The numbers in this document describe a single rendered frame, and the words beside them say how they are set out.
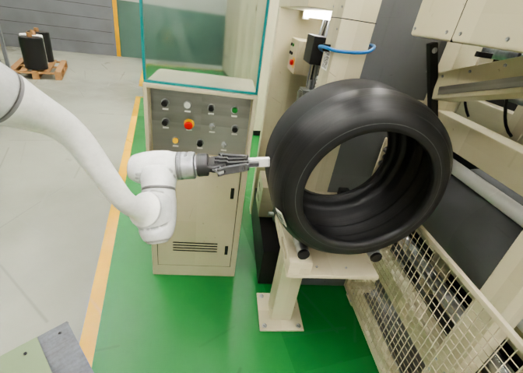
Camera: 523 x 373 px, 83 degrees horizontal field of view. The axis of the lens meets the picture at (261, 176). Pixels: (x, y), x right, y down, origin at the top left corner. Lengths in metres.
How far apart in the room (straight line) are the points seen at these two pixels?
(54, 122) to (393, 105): 0.80
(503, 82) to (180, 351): 1.80
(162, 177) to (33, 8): 9.35
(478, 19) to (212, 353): 1.80
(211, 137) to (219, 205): 0.42
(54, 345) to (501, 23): 1.52
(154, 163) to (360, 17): 0.85
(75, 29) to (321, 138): 9.38
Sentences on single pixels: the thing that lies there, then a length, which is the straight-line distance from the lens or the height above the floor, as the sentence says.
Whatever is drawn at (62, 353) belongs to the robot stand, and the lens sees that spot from 1.22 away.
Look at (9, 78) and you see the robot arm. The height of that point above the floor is 1.49.
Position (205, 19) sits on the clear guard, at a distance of 1.51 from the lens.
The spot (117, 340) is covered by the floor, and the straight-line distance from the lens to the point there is 1.98.
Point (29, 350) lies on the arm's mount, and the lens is 1.13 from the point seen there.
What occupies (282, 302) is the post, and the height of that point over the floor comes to 0.17.
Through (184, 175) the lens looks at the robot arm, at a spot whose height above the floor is 1.16.
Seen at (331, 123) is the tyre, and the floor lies 1.40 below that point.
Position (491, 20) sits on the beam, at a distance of 1.01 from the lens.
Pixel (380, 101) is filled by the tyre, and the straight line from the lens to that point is 0.90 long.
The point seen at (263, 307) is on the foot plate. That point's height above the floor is 0.01.
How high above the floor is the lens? 1.64
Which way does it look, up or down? 29 degrees down
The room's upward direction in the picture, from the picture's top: 9 degrees clockwise
